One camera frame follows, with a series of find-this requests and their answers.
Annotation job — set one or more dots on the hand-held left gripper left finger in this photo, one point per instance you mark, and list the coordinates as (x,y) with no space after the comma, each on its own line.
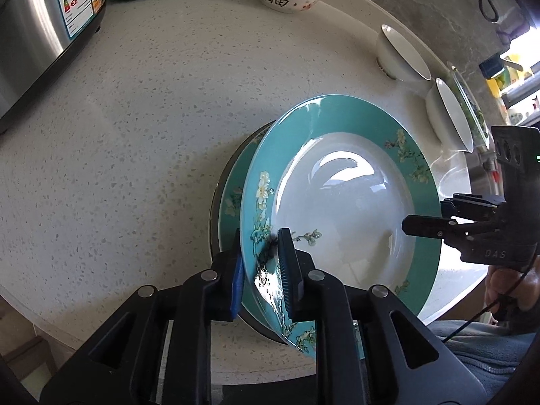
(236,287)

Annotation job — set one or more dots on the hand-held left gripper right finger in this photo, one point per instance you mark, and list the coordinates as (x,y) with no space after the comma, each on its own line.
(291,278)

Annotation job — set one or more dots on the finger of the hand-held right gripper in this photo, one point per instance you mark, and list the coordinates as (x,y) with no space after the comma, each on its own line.
(472,204)
(430,227)

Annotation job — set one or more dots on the white plate with dark rim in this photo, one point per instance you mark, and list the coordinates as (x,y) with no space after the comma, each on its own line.
(216,219)

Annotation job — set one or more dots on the teal floral plate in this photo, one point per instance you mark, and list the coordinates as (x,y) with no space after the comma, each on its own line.
(232,202)
(363,202)

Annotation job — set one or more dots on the large white dark-rimmed bowl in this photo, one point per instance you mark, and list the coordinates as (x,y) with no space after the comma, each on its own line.
(443,118)

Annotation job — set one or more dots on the plain white bowl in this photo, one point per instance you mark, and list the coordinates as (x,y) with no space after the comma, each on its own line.
(392,55)

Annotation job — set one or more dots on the person's right hand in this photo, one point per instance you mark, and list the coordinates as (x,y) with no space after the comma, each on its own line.
(514,287)

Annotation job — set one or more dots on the clear plastic container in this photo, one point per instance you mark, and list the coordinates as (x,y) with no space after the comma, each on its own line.
(472,105)

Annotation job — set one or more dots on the yellow bowl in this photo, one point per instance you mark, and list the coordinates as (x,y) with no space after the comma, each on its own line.
(493,86)

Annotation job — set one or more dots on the cooking oil bottle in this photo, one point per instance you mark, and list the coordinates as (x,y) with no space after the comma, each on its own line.
(517,74)

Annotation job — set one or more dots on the dark blue cup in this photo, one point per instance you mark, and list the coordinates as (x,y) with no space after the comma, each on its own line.
(491,67)

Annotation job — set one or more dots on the grey-blue fleece clothing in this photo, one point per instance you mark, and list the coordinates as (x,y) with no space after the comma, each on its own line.
(485,358)

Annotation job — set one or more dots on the stainless steel rice cooker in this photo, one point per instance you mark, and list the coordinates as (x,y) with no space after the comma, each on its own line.
(38,29)

